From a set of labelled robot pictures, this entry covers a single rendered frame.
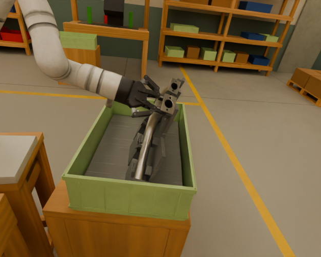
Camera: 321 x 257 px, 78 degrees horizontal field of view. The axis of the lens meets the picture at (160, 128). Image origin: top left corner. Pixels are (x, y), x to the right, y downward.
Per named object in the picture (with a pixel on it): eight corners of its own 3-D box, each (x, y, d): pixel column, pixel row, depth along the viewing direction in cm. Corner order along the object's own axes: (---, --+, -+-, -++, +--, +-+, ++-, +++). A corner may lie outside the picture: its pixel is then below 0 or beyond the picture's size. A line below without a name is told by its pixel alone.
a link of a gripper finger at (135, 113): (130, 114, 58) (149, 109, 60) (132, 120, 58) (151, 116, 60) (132, 112, 56) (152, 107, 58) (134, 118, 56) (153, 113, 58)
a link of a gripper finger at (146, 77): (143, 76, 59) (156, 92, 59) (148, 72, 59) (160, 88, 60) (141, 79, 61) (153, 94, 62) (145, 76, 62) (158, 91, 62)
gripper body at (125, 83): (112, 96, 52) (145, 108, 55) (122, 68, 54) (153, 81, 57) (110, 104, 59) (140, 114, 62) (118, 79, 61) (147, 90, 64)
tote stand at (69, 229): (104, 195, 168) (99, 114, 125) (165, 202, 170) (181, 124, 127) (71, 296, 111) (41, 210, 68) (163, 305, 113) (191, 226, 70)
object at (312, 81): (285, 84, 496) (294, 67, 472) (316, 88, 501) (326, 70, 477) (317, 106, 396) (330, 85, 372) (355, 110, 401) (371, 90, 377)
